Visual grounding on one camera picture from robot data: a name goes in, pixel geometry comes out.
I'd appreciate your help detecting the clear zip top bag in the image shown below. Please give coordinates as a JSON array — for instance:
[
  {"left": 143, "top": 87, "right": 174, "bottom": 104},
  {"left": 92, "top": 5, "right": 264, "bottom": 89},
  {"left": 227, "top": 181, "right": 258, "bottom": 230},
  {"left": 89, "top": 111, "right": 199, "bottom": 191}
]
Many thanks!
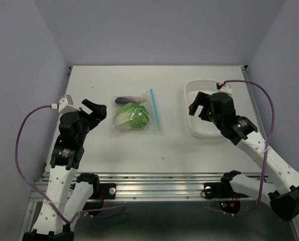
[{"left": 113, "top": 89, "right": 162, "bottom": 134}]

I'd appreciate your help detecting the white perforated basket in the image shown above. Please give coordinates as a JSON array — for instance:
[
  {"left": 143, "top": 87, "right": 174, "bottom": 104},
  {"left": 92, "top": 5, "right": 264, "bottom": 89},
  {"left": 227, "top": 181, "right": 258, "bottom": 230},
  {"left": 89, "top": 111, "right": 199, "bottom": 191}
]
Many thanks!
[{"left": 183, "top": 79, "right": 223, "bottom": 139}]

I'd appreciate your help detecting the aluminium mounting rail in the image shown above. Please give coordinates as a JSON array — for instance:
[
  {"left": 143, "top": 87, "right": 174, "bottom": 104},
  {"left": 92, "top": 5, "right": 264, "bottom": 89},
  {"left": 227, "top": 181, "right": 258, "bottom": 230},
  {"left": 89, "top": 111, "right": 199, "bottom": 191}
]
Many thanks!
[{"left": 28, "top": 172, "right": 273, "bottom": 203}]

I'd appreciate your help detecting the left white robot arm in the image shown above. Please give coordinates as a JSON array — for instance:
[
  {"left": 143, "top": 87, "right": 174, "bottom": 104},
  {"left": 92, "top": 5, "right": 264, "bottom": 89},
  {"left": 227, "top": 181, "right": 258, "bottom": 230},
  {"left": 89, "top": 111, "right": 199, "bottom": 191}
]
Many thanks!
[{"left": 22, "top": 95, "right": 107, "bottom": 240}]

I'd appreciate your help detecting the fake green lettuce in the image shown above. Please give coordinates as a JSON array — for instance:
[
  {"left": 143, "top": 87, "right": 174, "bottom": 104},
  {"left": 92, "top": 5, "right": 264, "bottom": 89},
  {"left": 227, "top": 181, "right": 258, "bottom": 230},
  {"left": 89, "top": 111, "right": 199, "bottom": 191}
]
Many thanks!
[{"left": 114, "top": 102, "right": 149, "bottom": 130}]

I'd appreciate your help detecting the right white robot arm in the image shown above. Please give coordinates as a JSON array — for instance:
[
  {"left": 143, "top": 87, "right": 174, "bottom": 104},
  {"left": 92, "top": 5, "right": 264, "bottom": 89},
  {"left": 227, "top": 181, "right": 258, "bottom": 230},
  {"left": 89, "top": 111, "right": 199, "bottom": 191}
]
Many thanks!
[{"left": 189, "top": 92, "right": 299, "bottom": 221}]

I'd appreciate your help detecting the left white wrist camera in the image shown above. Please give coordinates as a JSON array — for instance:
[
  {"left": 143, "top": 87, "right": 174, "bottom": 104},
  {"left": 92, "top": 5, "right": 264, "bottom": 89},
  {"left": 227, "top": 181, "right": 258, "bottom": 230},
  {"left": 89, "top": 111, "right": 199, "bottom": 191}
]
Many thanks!
[{"left": 50, "top": 94, "right": 80, "bottom": 115}]

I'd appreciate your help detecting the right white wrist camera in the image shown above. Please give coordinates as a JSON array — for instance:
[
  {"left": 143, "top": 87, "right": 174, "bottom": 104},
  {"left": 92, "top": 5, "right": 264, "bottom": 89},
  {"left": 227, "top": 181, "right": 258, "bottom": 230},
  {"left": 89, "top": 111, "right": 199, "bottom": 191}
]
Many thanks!
[{"left": 217, "top": 83, "right": 232, "bottom": 96}]

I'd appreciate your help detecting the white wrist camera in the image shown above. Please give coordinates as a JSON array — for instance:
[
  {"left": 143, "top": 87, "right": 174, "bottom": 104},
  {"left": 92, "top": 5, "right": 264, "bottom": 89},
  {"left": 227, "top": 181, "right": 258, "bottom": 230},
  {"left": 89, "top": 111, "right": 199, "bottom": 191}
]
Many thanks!
[
  {"left": 50, "top": 94, "right": 80, "bottom": 115},
  {"left": 217, "top": 83, "right": 232, "bottom": 96}
]

